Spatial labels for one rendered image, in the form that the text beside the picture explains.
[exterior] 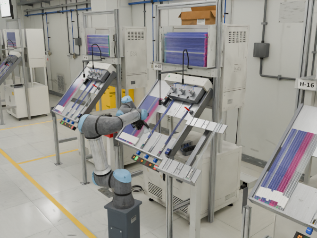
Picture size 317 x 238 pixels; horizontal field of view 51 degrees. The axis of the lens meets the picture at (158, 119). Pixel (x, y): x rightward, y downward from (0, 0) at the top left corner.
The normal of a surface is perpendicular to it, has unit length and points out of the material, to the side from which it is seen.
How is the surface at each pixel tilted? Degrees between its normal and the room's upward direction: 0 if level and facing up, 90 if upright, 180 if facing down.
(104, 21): 90
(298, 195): 44
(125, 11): 90
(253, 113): 90
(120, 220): 90
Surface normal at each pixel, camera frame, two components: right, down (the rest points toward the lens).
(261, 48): -0.77, 0.17
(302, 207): -0.54, -0.57
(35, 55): 0.64, 0.19
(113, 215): -0.51, 0.22
